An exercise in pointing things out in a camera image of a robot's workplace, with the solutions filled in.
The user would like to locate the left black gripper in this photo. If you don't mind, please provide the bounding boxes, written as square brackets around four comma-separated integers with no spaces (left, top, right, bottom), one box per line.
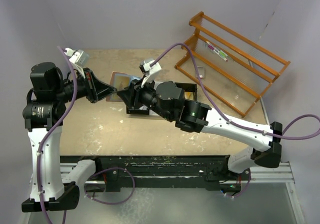
[53,67,117,103]

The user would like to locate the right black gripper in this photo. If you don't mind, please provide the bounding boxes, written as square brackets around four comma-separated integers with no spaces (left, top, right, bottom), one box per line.
[117,74,174,121]

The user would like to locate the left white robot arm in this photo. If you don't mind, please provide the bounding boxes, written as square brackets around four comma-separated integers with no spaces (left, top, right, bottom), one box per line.
[21,62,116,213]

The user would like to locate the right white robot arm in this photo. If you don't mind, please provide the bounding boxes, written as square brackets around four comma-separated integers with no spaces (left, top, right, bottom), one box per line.
[117,80,282,180]

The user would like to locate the black bin with silver cards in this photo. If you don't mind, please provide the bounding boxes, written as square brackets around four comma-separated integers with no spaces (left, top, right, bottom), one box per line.
[126,106,150,115]

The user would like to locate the white bin with black cards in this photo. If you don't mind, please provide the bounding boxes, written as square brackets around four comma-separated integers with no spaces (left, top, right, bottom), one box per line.
[149,110,158,116]

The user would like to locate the gold cards pile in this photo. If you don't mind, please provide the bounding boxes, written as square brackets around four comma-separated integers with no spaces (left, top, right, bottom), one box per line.
[184,91,194,100]

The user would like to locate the black bin with gold cards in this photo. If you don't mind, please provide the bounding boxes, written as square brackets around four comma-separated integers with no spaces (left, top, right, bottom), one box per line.
[175,82,198,101]

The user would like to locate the small white red box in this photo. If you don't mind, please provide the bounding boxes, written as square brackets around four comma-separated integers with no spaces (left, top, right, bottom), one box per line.
[195,66,205,79]

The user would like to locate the markers on rack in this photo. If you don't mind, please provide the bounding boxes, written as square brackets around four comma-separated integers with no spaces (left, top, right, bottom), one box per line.
[205,41,228,62]

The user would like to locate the orange wooden rack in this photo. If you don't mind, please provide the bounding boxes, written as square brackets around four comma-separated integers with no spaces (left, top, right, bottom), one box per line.
[175,11,290,117]

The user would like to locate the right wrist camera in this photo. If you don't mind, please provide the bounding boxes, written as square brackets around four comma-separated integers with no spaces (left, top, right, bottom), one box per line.
[139,58,162,88]

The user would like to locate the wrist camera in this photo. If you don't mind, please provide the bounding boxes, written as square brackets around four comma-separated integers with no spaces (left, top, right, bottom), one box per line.
[139,58,162,88]
[64,48,90,77]

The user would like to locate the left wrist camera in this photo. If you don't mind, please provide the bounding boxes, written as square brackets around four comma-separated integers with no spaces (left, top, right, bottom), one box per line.
[64,48,90,77]

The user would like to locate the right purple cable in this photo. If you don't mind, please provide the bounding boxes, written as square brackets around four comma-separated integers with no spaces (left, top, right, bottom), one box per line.
[152,43,320,200]

